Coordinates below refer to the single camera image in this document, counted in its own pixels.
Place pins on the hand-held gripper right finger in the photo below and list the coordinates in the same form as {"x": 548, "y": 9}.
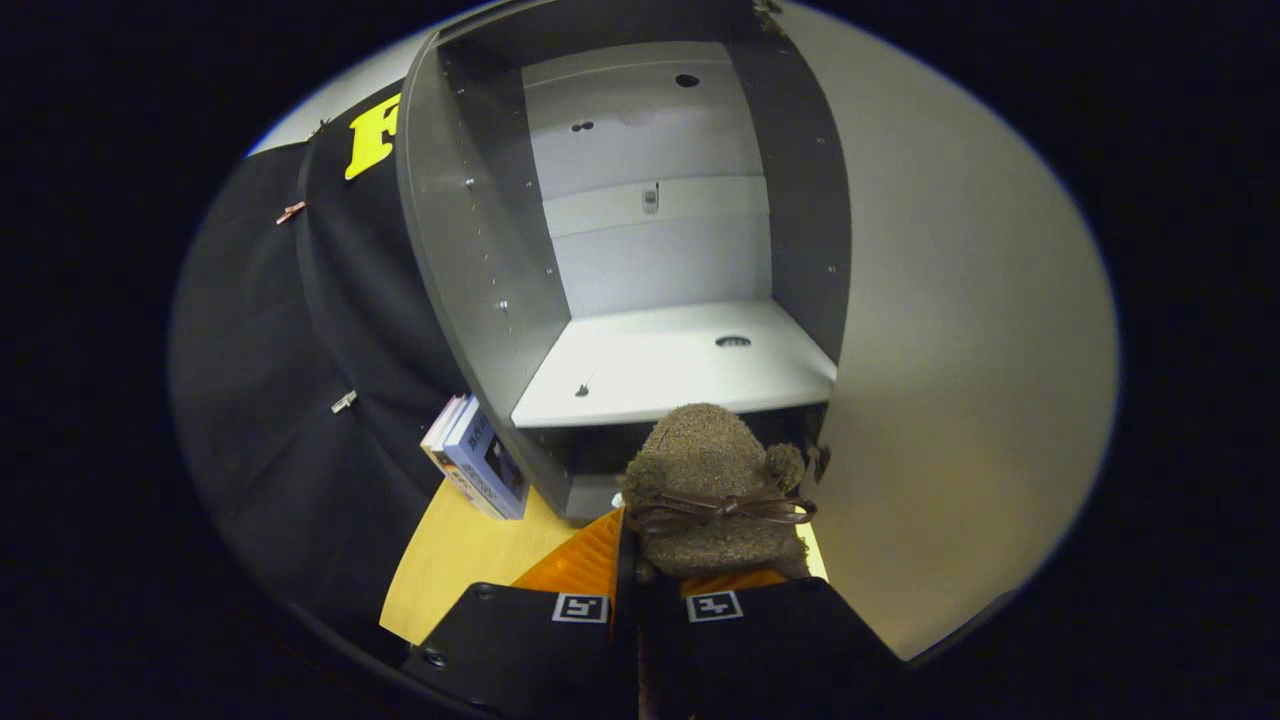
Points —
{"x": 780, "y": 650}

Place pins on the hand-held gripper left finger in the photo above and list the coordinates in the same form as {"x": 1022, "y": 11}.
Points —
{"x": 628, "y": 620}

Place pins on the brown fuzzy shoe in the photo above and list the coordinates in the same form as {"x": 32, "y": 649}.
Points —
{"x": 710, "y": 450}

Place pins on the dark grey shoe cabinet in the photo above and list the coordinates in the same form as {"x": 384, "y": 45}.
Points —
{"x": 650, "y": 370}

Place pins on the blue book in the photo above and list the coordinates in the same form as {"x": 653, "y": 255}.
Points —
{"x": 490, "y": 460}

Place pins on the white book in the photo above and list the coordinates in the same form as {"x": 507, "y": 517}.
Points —
{"x": 437, "y": 445}

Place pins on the silver cloth clip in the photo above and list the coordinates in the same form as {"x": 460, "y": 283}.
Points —
{"x": 343, "y": 401}

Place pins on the black backdrop cloth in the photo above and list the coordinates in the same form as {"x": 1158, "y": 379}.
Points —
{"x": 260, "y": 350}

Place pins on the red cloth clip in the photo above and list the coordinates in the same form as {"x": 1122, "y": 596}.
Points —
{"x": 291, "y": 212}

